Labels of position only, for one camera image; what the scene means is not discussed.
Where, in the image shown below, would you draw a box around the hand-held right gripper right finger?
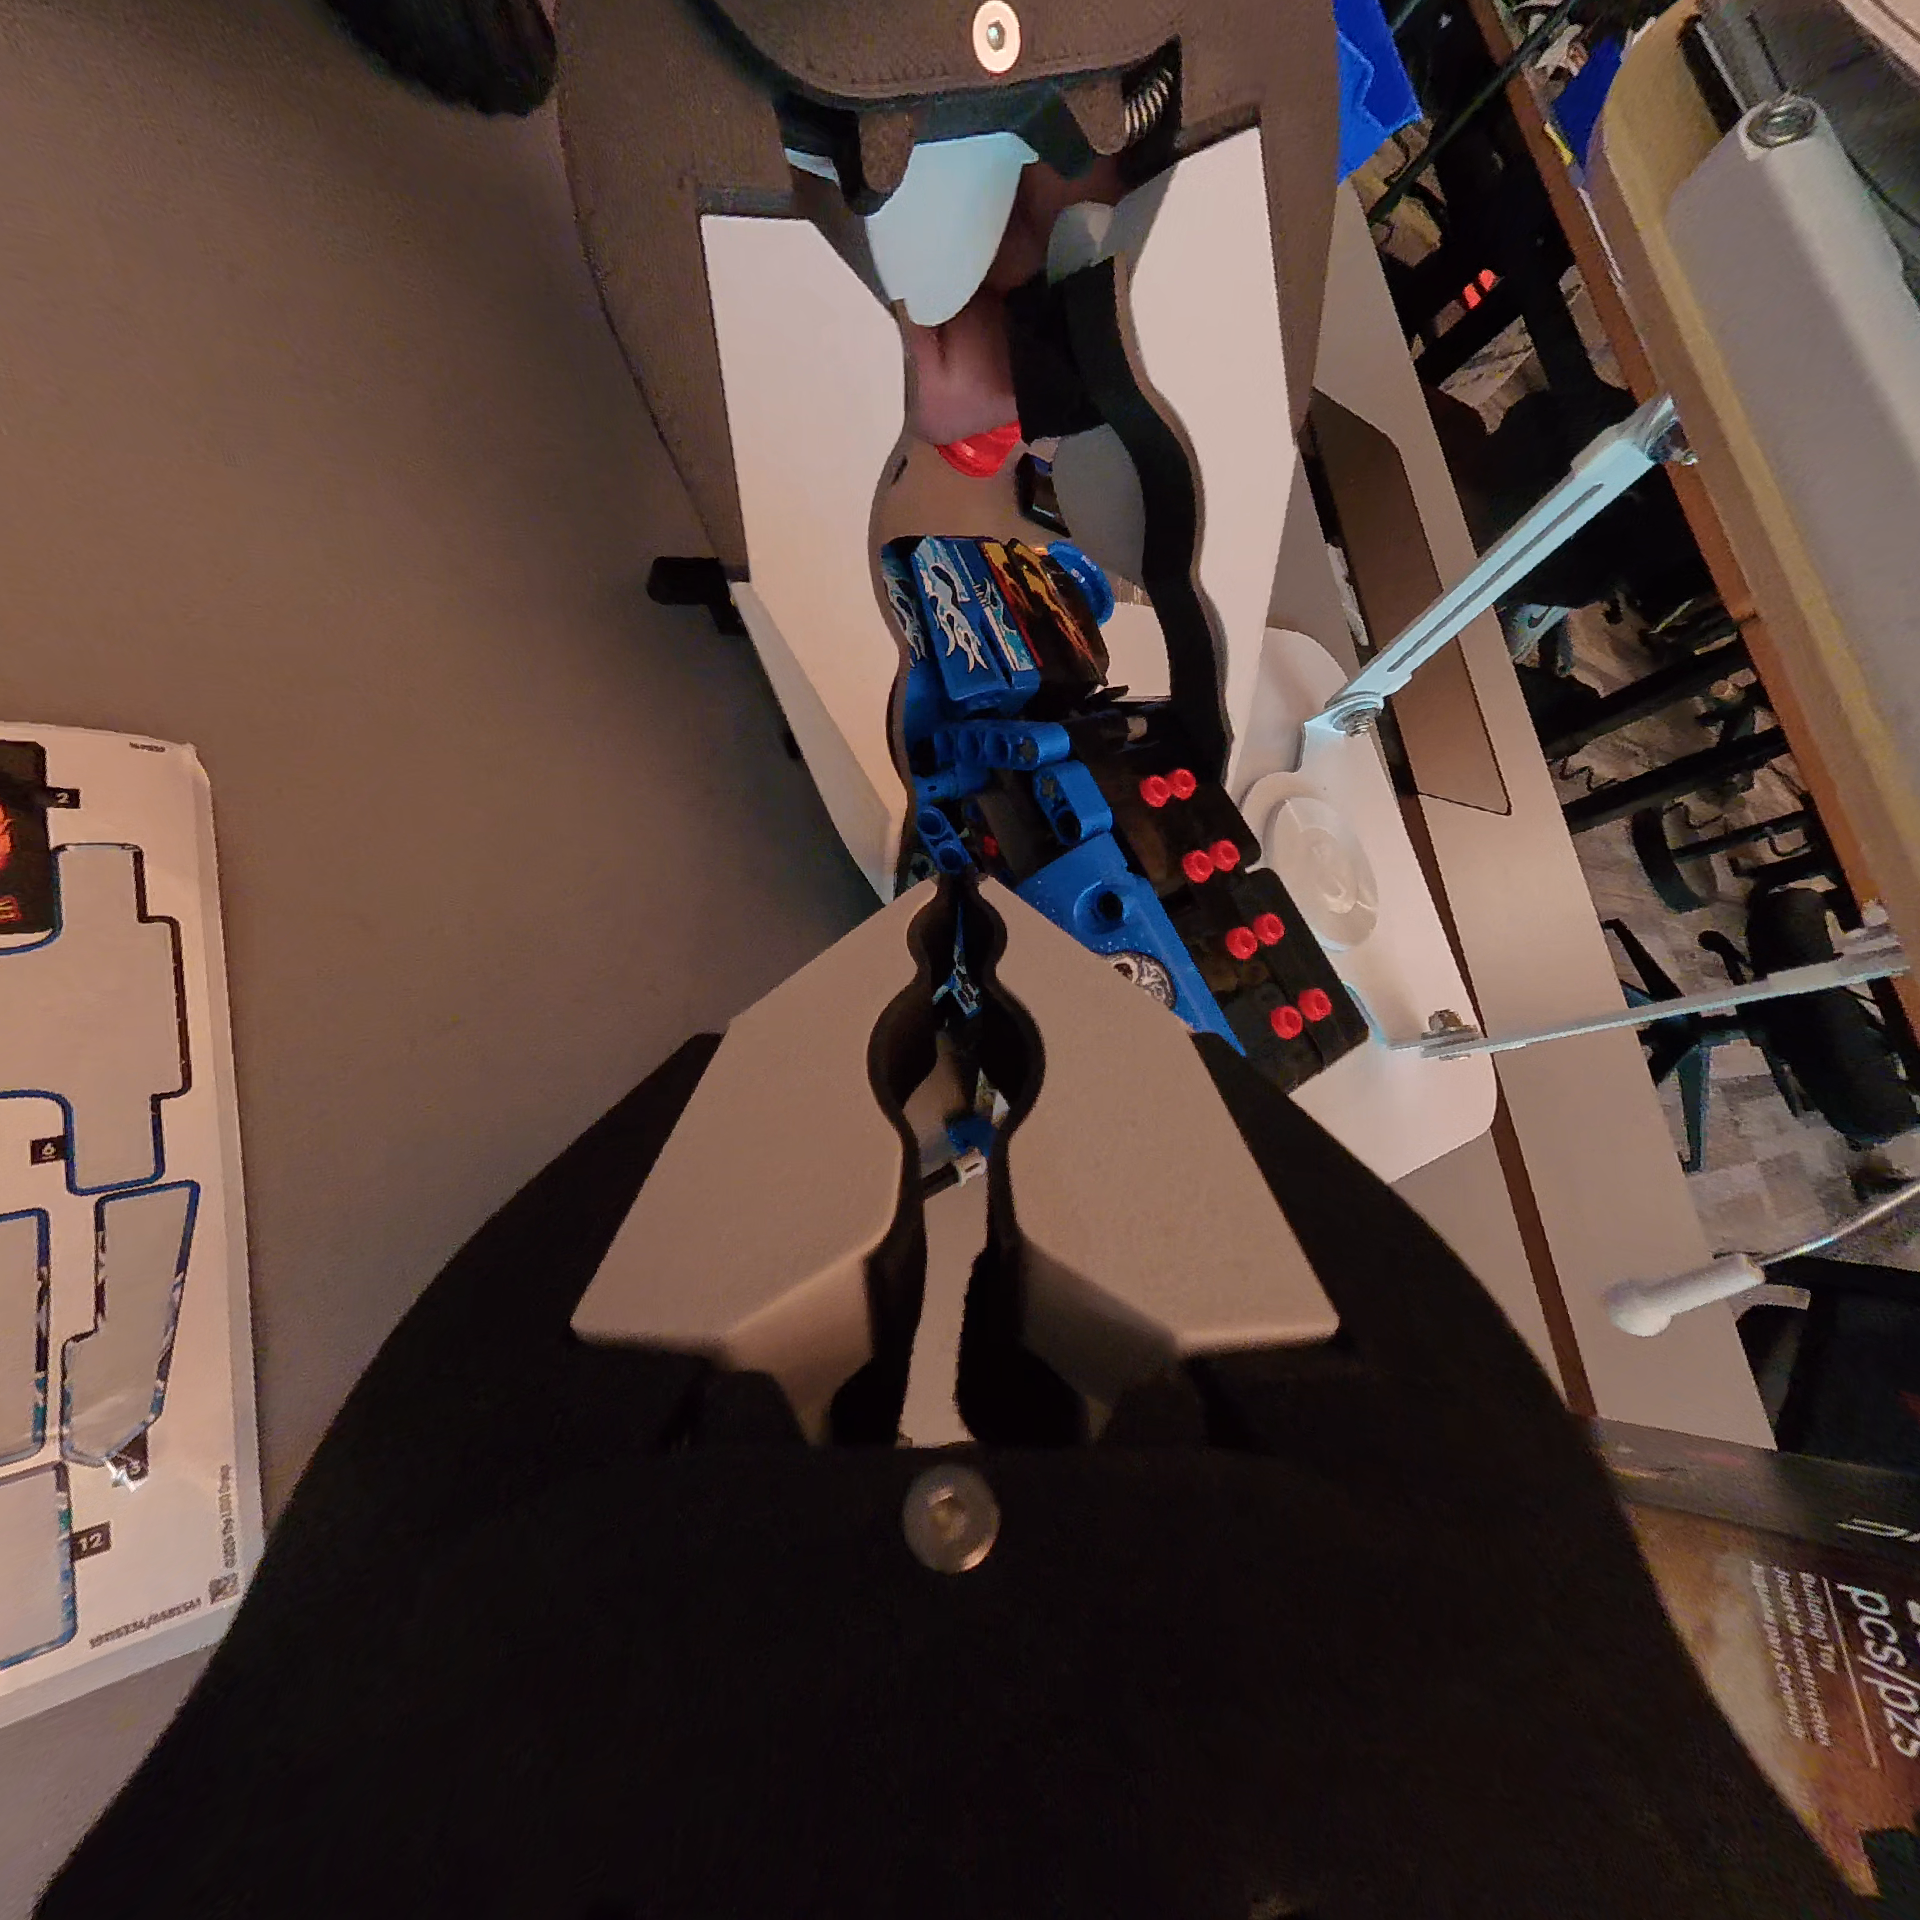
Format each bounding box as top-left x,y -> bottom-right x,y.
960,875 -> 1342,1438

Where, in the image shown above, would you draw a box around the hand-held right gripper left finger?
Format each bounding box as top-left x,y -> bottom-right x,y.
569,878 -> 932,1445

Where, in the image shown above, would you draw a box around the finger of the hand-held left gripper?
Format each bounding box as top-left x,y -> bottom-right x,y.
1043,123 -> 1312,760
694,206 -> 939,906

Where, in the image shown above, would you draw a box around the blue black toy truck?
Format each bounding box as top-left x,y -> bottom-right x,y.
876,532 -> 1374,1193

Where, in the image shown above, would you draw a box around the person's left hand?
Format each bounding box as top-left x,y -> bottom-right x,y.
902,286 -> 1029,453

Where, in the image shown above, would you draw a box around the white metal stand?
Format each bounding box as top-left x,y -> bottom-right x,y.
1227,0 -> 1920,1186

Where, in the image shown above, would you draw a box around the blue plastic bin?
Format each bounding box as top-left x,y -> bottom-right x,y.
1333,0 -> 1419,188

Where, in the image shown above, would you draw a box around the office chair teal base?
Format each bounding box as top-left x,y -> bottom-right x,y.
1626,959 -> 1817,1172

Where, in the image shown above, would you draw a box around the white sticker sheet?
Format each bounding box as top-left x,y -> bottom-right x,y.
0,722 -> 262,1726

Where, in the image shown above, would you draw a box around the black toy set box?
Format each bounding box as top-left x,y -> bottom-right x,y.
1587,1418 -> 1920,1920

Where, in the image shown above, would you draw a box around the dark desk cable hatch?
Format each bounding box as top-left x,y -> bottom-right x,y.
1304,398 -> 1514,820

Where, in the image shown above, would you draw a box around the white cord pull handle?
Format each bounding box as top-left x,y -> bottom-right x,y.
1602,1178 -> 1920,1339

